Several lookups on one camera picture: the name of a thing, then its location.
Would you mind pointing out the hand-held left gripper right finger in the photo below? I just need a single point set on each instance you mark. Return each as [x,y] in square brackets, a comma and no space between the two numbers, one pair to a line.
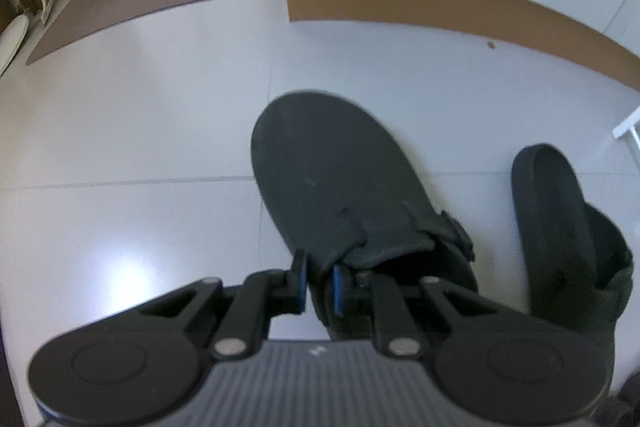
[339,287]

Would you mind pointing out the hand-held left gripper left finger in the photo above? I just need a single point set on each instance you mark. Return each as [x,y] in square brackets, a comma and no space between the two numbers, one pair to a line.
[301,282]

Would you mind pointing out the dark grey suede clog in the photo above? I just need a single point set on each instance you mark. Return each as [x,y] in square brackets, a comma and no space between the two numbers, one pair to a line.
[325,167]
[550,207]

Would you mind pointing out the white metal shoe rack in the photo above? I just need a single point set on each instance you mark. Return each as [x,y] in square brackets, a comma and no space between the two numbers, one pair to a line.
[625,129]

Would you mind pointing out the white stand round base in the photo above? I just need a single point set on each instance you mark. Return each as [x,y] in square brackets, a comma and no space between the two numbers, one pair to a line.
[10,47]

